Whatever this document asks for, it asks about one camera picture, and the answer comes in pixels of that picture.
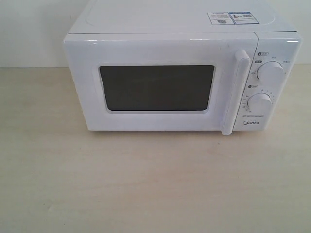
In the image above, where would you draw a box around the white microwave oven body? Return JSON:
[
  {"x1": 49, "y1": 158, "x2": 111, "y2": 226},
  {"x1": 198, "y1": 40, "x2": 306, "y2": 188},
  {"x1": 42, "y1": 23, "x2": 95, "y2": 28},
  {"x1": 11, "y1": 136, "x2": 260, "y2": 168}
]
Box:
[{"x1": 66, "y1": 0, "x2": 302, "y2": 131}]

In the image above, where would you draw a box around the white upper control knob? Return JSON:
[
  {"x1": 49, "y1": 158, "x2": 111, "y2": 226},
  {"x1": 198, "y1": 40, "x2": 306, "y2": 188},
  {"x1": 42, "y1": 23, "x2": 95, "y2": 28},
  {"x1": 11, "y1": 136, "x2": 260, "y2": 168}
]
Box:
[{"x1": 257, "y1": 61, "x2": 285, "y2": 83}]

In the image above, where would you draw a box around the blue white warning sticker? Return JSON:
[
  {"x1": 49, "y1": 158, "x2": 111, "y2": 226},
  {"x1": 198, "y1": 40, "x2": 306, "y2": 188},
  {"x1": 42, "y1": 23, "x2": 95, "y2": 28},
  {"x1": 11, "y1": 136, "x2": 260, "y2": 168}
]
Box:
[{"x1": 207, "y1": 12, "x2": 259, "y2": 25}]

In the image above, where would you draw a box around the white lower control knob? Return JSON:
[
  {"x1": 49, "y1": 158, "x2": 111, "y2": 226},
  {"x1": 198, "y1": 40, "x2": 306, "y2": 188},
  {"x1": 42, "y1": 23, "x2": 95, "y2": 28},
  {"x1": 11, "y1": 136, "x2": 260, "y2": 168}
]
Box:
[{"x1": 247, "y1": 93, "x2": 272, "y2": 114}]

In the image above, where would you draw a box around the white control knob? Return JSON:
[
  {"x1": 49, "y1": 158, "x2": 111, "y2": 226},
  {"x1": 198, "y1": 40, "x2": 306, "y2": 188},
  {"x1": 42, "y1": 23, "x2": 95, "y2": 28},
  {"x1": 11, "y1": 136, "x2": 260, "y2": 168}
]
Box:
[
  {"x1": 247, "y1": 93, "x2": 272, "y2": 114},
  {"x1": 257, "y1": 61, "x2": 285, "y2": 83}
]

